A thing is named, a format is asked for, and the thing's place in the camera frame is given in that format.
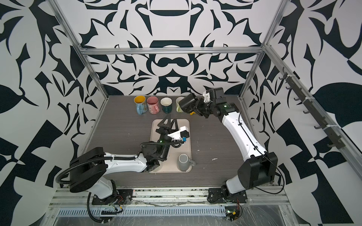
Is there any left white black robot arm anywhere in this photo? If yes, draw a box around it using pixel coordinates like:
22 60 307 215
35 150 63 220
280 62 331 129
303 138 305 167
67 115 189 200

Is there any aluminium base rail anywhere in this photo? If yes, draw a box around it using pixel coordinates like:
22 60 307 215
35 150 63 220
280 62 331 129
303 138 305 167
41 186 298 226

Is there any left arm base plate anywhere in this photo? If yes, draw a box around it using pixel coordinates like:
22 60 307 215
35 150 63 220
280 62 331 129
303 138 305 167
91 189 134 205

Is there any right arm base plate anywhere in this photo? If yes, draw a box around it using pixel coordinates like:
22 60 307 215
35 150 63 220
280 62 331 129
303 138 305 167
207 186 248 204

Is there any light green mug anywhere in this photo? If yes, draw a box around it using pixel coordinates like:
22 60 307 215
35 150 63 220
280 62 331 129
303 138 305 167
176 97 184 113

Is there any beige plastic tray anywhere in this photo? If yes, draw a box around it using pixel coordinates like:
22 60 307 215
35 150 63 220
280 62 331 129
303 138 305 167
150 119 191 174

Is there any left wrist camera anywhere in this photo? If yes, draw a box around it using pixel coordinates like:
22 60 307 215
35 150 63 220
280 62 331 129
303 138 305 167
168 126 190 142

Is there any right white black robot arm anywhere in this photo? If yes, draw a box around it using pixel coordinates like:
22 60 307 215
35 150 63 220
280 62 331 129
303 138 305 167
195 98 278 195

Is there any aluminium frame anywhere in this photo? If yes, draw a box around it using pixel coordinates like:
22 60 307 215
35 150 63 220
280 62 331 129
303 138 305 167
49 1 362 177

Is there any black mug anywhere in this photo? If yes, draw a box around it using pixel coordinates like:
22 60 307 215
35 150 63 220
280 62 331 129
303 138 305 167
179 93 198 114

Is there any grey mug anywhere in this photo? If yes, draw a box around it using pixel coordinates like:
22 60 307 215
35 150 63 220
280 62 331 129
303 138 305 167
177 153 196 172

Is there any blue butterfly mug yellow inside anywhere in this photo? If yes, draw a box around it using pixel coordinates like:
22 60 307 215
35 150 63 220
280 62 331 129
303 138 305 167
134 96 148 115

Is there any dark green mug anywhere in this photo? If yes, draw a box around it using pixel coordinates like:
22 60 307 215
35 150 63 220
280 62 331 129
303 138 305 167
160 97 173 114

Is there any pink ghost print mug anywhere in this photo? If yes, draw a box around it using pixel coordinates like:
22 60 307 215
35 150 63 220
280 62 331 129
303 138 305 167
147 96 161 115

